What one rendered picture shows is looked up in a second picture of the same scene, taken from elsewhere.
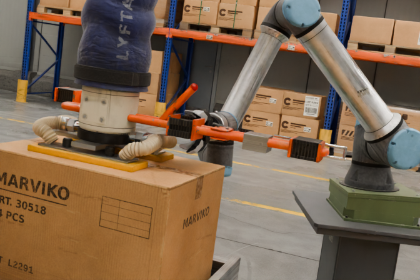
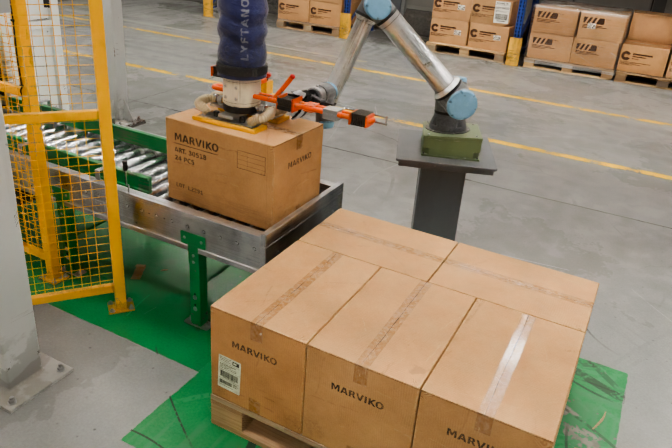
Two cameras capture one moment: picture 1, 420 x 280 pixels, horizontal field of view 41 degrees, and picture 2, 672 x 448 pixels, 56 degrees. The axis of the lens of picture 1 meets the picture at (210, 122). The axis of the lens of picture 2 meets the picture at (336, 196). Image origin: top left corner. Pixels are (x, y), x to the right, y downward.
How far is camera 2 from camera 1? 126 cm
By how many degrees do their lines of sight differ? 19
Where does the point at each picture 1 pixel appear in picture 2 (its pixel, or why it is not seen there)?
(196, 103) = not seen: hidden behind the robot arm
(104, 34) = (231, 44)
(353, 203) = (427, 143)
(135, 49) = (253, 52)
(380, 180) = (451, 125)
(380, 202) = (447, 142)
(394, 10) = not seen: outside the picture
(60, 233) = (216, 171)
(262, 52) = (355, 34)
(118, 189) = (245, 146)
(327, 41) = (398, 28)
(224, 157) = not seen: hidden behind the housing
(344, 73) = (412, 51)
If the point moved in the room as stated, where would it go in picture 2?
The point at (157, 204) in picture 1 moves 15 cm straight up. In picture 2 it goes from (268, 155) to (269, 121)
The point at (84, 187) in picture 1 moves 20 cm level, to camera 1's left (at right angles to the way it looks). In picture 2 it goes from (226, 144) to (181, 139)
